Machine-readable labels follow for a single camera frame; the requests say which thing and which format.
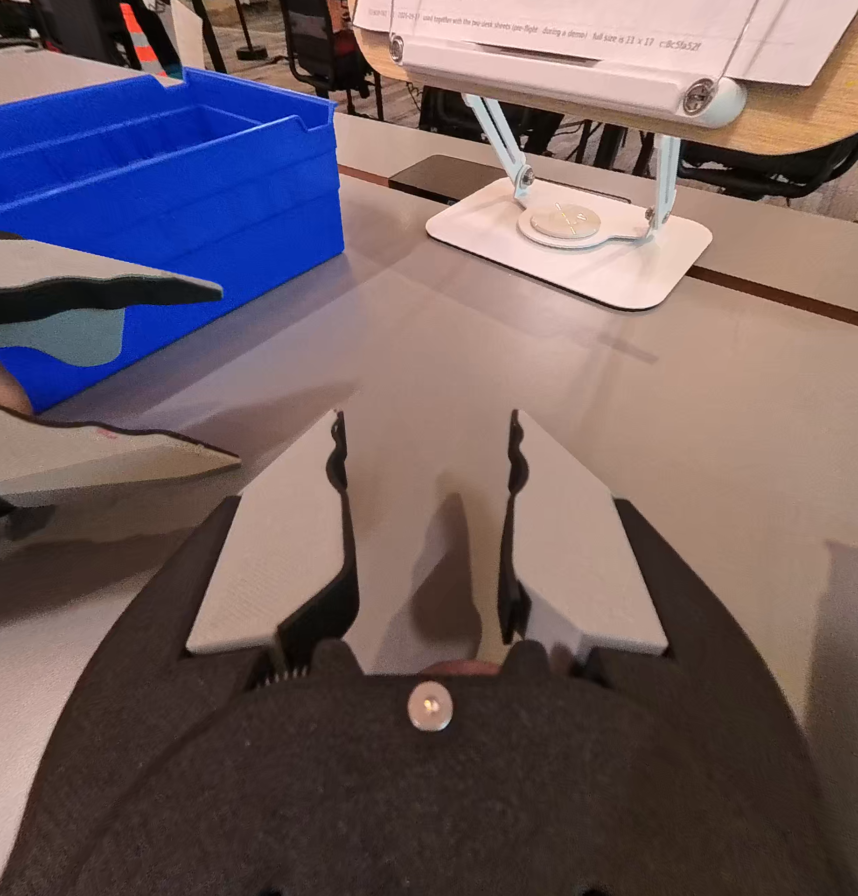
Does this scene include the black pole stand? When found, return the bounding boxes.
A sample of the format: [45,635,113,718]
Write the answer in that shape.
[233,0,271,63]

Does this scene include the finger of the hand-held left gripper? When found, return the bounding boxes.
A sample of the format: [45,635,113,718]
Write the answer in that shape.
[0,230,224,368]
[0,406,242,508]

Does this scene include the black table cable flap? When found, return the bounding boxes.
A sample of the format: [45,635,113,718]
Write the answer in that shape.
[388,154,476,207]

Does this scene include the orange striped traffic cone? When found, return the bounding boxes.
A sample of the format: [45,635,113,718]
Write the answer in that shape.
[119,2,154,68]

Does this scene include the printed paper sheet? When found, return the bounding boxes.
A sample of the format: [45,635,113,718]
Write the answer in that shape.
[352,0,858,89]

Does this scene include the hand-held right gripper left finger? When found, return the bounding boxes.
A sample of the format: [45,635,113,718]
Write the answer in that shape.
[184,409,361,658]

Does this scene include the blue plastic bin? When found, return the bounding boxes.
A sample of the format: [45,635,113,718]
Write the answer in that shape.
[0,66,348,414]

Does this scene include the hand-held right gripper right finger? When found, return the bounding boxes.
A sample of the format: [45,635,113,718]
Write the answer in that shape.
[497,409,670,652]

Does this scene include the white stand with wooden board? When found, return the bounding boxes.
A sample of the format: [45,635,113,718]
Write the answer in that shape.
[352,0,858,313]

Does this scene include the black office chair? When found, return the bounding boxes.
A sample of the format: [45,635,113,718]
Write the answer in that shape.
[679,132,858,226]
[418,87,567,156]
[282,0,386,120]

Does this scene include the person's left hand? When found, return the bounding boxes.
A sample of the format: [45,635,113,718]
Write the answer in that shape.
[0,350,35,416]

